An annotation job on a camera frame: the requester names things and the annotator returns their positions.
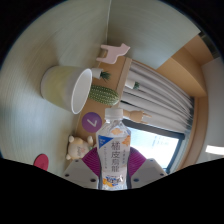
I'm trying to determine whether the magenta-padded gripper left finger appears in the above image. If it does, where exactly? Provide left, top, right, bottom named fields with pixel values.
left=61, top=147, right=102, bottom=190

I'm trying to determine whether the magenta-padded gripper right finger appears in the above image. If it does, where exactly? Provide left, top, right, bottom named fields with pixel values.
left=126, top=146, right=168, bottom=190

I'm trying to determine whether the clear plastic drink bottle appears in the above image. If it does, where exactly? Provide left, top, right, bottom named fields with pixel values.
left=95, top=107, right=132, bottom=191

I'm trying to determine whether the beige mouse plush toy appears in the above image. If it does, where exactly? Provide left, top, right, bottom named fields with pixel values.
left=65, top=134, right=95, bottom=161

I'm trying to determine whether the large dark-framed window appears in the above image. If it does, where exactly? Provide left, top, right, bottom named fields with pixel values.
left=123, top=118, right=188, bottom=174

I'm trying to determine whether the flat round red coaster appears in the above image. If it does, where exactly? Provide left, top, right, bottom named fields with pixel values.
left=33, top=153, right=50, bottom=172

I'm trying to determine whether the round purple number sign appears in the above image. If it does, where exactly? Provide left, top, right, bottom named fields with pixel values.
left=81, top=111, right=103, bottom=134

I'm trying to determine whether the wooden hand sculpture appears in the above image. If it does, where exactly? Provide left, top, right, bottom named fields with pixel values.
left=121, top=109, right=153, bottom=125

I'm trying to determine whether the group of ceiling lights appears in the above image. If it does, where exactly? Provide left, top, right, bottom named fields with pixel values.
left=205, top=144, right=224, bottom=156

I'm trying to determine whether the light grey curtain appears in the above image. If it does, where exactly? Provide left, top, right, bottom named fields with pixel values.
left=118, top=59, right=196, bottom=134

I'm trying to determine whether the tall green cactus ornament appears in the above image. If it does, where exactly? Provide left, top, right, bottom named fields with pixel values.
left=88, top=84, right=120, bottom=107

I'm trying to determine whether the pale yellow cup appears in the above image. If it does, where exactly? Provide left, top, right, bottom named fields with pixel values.
left=40, top=65, right=93, bottom=115

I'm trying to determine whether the pink horse figurine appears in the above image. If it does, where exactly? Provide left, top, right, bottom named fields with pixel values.
left=95, top=42, right=131, bottom=65

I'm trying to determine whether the grey-green desk partition panel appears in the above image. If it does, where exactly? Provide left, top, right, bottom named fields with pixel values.
left=107, top=0, right=201, bottom=70

